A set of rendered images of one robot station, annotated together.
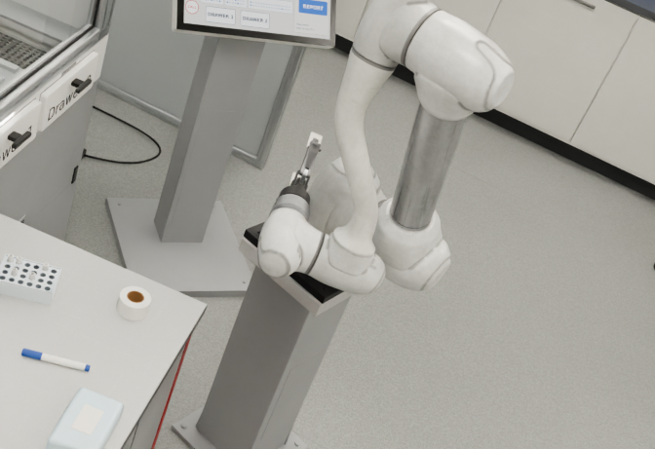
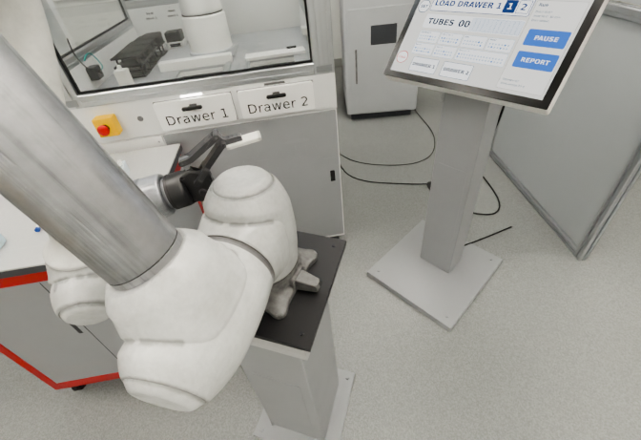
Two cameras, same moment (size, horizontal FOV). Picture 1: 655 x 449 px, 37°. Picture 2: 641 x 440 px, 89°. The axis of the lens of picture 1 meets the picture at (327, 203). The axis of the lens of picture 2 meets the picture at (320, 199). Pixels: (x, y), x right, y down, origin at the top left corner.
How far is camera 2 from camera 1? 236 cm
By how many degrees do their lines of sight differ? 65
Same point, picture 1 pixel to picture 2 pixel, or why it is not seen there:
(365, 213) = not seen: hidden behind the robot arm
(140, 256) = (397, 257)
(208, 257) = (440, 283)
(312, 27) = (522, 84)
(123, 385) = (25, 251)
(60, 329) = not seen: hidden behind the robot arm
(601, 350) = not seen: outside the picture
